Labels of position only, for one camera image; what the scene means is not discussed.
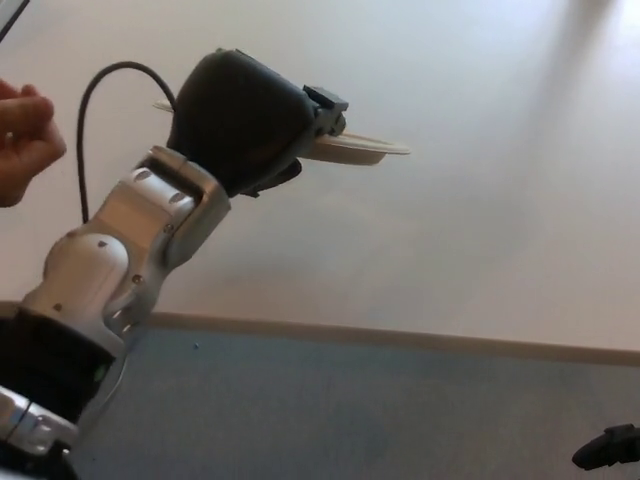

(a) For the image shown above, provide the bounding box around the beige round paper plate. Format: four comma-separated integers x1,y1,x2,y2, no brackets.
151,98,413,168

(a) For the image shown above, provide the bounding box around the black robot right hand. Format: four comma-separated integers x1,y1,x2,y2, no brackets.
572,423,640,472

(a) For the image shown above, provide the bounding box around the person's bare hand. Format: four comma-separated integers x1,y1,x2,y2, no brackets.
0,77,68,209

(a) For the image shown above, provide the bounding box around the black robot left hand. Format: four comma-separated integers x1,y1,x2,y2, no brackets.
166,47,350,199

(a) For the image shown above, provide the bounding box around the dark frame strip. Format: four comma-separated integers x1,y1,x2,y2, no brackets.
0,0,29,42

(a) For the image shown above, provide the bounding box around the white floor cable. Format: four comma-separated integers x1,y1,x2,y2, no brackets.
92,357,126,409

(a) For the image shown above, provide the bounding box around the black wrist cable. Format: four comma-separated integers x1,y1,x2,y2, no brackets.
76,60,177,225

